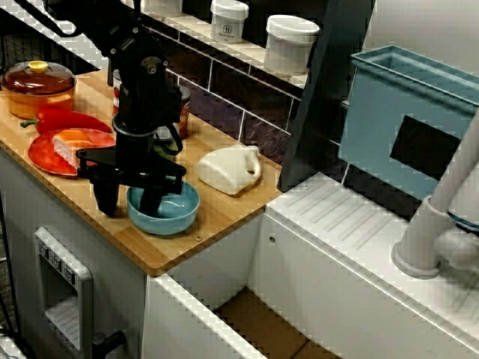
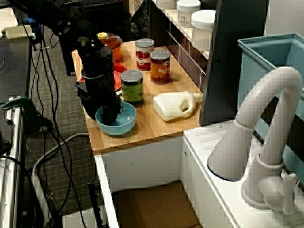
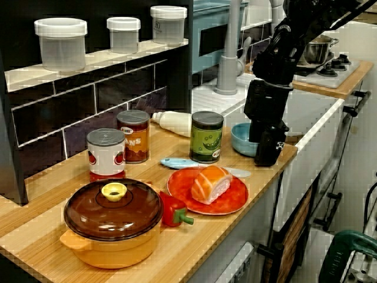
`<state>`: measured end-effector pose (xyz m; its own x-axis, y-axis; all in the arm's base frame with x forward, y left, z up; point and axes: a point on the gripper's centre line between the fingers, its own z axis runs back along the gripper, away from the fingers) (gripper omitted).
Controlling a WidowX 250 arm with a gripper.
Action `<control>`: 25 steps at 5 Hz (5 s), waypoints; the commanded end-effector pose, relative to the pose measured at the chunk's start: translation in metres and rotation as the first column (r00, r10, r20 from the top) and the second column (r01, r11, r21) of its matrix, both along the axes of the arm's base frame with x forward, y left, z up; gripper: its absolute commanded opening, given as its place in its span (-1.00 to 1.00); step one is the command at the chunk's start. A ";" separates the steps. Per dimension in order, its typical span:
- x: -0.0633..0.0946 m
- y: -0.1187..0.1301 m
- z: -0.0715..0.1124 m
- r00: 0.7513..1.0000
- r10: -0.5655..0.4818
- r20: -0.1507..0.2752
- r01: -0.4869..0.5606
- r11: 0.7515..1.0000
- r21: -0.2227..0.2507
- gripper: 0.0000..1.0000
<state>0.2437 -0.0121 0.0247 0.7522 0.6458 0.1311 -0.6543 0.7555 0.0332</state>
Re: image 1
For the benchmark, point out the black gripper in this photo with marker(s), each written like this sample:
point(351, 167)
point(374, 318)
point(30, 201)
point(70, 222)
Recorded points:
point(132, 161)

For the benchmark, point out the light blue bowl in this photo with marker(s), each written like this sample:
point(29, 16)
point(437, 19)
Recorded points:
point(176, 220)

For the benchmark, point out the salmon sushi piece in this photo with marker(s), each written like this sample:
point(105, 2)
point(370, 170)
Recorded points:
point(65, 144)

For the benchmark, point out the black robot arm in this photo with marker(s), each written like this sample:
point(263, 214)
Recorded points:
point(127, 48)

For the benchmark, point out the green peas can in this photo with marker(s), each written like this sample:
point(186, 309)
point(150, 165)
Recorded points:
point(161, 134)

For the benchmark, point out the white toy kitchen cabinet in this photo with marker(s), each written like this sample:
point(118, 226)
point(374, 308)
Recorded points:
point(112, 284)

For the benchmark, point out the red orange plate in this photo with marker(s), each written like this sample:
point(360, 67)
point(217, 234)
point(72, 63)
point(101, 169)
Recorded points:
point(41, 157)

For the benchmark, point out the white toy jug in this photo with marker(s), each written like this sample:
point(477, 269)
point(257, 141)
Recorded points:
point(224, 168)

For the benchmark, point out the tomato print can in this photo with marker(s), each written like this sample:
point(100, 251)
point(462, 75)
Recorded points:
point(116, 97)

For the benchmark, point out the red toy pepper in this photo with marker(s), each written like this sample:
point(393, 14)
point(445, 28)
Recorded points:
point(63, 119)

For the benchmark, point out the orange toy pot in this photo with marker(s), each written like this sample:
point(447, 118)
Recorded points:
point(26, 106)

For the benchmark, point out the dark tiled backsplash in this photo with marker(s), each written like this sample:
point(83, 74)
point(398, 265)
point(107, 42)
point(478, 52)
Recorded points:
point(224, 86)

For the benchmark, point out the brown cardboard sheet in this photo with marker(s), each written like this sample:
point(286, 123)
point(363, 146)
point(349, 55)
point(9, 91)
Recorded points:
point(262, 329)

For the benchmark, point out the cream shelf board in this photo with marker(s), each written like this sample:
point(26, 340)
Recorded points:
point(254, 54)

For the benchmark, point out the small white-lidded plastic jar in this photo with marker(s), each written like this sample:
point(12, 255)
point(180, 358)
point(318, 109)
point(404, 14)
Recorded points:
point(228, 22)

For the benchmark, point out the white toy sink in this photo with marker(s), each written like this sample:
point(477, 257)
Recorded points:
point(318, 280)

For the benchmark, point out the dark grey upright panel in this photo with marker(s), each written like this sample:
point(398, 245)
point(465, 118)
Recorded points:
point(322, 131)

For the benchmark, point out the large white-lidded plastic jar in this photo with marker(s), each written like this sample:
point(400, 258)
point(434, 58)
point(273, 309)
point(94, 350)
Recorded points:
point(288, 48)

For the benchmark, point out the grey blue plastic bin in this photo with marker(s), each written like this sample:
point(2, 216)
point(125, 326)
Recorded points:
point(374, 123)

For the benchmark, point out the grey toy faucet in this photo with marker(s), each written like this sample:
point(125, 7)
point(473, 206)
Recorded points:
point(423, 232)

